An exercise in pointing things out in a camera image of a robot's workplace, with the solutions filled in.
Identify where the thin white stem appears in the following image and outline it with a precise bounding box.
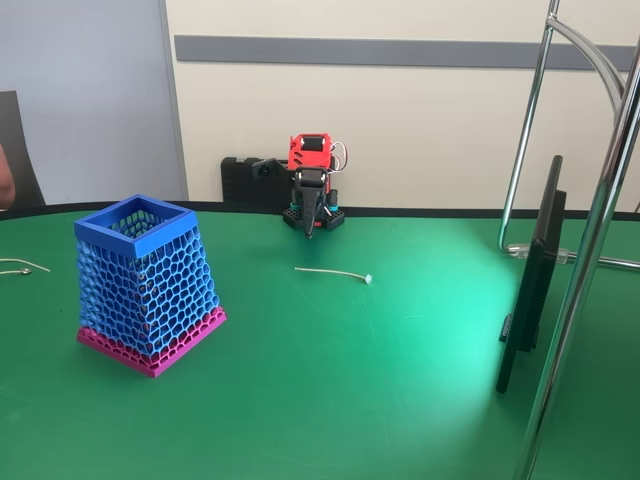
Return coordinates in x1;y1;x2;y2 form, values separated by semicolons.
293;267;375;287

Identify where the black perforated arm base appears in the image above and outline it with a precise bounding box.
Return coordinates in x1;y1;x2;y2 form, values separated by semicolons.
282;202;346;232

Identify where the blue and pink lattice basket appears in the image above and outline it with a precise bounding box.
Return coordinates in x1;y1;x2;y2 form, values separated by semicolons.
73;193;229;379

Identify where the black plastic case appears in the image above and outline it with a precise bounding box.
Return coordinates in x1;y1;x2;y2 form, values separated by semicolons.
221;156;294;204

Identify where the clear plastic clip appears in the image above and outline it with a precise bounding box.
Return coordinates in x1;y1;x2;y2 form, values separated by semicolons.
507;242;571;264

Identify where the chrome tube stand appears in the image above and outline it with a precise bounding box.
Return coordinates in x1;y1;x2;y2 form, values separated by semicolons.
497;0;640;480

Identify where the grey wall rail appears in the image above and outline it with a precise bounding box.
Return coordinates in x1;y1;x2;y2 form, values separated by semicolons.
173;34;640;71

